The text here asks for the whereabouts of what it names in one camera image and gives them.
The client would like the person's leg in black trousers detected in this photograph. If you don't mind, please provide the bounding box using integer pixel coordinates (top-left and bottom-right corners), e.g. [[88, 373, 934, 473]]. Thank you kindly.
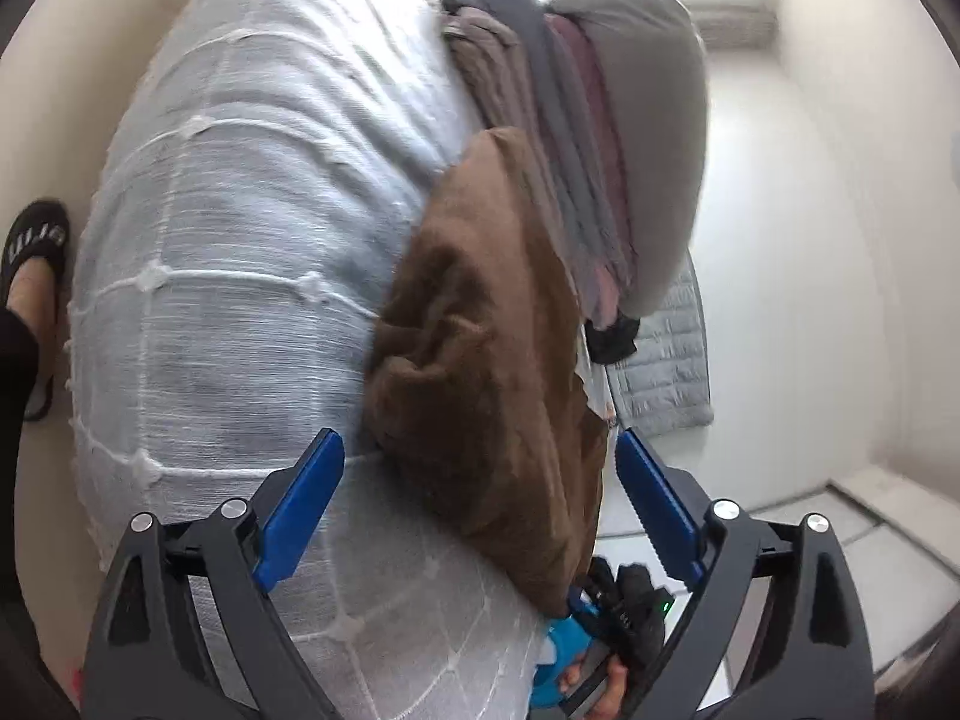
[[0, 270, 62, 720]]

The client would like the grey quilted mat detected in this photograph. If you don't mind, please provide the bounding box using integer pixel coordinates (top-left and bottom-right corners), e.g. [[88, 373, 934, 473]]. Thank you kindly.
[[604, 253, 713, 437]]

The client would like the taupe garment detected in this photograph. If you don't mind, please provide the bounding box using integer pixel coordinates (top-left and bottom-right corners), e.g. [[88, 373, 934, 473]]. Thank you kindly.
[[439, 6, 542, 133]]

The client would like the grey checked sofa cover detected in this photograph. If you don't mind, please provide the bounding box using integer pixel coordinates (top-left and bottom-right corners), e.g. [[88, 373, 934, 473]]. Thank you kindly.
[[64, 0, 601, 720]]

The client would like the black slipper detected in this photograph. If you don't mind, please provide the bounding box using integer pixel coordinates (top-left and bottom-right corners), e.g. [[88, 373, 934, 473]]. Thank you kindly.
[[0, 199, 73, 422]]

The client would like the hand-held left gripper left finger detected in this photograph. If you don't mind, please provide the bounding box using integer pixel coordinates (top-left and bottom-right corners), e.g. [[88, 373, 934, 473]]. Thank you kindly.
[[82, 427, 347, 720]]

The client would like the brown garment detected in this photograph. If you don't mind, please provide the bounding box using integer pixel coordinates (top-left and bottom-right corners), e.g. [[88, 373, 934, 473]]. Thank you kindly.
[[364, 126, 610, 620]]

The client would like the beige grey blanket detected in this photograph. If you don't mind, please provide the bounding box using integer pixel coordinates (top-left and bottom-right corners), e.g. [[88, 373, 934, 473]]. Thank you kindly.
[[551, 0, 710, 320]]

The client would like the person's right hand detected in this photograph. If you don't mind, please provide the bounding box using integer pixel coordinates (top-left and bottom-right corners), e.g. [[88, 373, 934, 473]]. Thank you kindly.
[[561, 656, 632, 720]]

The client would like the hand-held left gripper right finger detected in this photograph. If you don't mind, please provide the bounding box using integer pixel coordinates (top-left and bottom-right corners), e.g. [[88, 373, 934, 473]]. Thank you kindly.
[[615, 427, 878, 720]]

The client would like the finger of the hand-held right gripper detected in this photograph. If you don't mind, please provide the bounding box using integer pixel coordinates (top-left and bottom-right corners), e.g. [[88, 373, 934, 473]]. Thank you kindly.
[[566, 559, 612, 622]]

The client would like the pink garment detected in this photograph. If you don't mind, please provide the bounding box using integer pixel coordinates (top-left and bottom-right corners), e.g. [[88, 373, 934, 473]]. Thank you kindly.
[[546, 13, 640, 320]]

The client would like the black garment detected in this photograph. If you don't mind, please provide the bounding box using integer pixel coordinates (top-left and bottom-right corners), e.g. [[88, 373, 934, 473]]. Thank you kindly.
[[583, 315, 643, 365]]

